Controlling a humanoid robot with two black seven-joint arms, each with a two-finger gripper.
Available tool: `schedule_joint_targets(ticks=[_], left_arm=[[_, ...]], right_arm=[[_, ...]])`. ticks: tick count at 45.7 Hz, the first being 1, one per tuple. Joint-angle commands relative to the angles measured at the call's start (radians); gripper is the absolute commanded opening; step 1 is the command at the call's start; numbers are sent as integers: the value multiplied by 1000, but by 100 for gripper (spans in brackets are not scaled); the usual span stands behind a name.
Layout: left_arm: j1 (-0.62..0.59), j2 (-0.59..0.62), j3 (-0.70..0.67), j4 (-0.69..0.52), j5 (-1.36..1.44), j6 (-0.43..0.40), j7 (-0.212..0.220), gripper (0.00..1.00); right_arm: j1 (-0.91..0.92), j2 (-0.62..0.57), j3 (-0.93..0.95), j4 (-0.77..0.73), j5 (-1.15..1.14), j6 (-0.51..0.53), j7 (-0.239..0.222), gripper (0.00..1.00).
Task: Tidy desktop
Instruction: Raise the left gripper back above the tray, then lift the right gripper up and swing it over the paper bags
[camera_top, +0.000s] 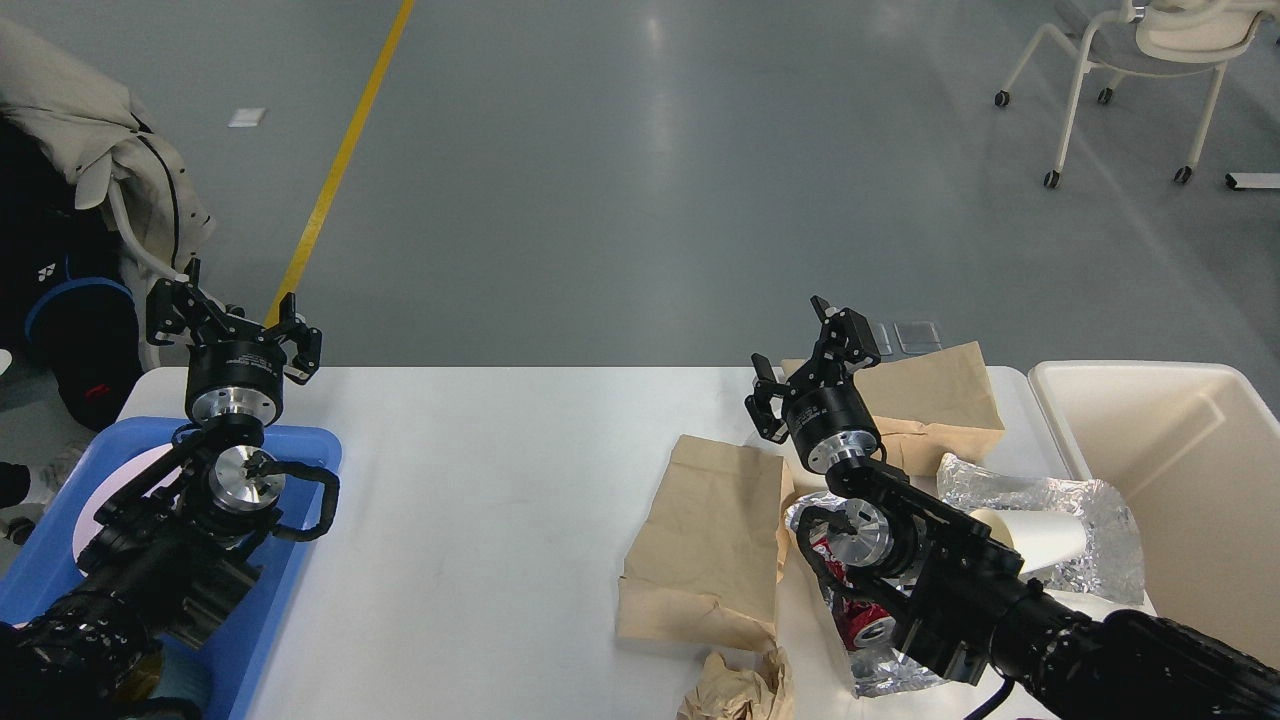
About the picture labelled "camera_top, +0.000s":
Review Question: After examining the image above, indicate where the person in black clothes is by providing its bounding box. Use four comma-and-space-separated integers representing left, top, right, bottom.
0, 110, 146, 541

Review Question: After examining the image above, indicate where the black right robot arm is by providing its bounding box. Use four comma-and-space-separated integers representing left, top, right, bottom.
745, 296, 1277, 719

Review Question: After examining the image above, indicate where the crumpled aluminium foil right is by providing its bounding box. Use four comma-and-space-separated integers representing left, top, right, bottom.
937, 454, 1147, 605

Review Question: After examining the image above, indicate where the aluminium foil under can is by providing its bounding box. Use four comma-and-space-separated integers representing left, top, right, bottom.
783, 491, 946, 697

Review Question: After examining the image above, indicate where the blue plastic tray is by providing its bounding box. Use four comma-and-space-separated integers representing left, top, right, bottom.
3, 418, 340, 719

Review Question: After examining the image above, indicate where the crushed red soda can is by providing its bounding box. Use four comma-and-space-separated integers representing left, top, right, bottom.
819, 583, 895, 653

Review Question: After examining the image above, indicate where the dark teal mug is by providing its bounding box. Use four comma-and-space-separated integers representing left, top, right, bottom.
119, 641, 212, 719

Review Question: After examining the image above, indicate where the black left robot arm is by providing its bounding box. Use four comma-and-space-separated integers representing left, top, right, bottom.
3, 261, 340, 719

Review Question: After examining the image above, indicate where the crumpled brown paper ball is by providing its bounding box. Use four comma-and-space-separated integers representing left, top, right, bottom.
676, 647, 796, 719

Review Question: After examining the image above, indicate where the white chair on castors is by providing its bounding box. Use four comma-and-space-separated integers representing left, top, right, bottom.
993, 1, 1277, 190

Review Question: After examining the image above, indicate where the pink plate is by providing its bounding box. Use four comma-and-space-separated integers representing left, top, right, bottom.
70, 443, 173, 578

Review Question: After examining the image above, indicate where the white bar on floor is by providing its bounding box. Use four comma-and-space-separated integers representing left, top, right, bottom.
1224, 172, 1280, 191

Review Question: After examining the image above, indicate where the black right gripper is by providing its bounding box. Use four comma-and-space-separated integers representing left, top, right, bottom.
744, 295, 883, 474

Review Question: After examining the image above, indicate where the beige plastic bin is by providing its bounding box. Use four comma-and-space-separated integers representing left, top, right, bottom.
1029, 361, 1279, 666

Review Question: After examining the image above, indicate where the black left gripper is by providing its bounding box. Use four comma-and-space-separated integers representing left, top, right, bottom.
146, 258, 323, 427

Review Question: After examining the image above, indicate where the flat brown paper bag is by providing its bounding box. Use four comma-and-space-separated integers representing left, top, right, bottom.
616, 436, 794, 653

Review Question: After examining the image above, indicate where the white floor label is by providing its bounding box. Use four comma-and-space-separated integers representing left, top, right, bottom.
227, 108, 268, 129

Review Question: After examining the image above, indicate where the brown paper bag rear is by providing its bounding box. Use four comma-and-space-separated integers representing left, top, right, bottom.
852, 342, 1005, 477

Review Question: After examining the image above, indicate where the white paper cup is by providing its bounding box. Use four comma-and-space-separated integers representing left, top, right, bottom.
969, 509, 1088, 575

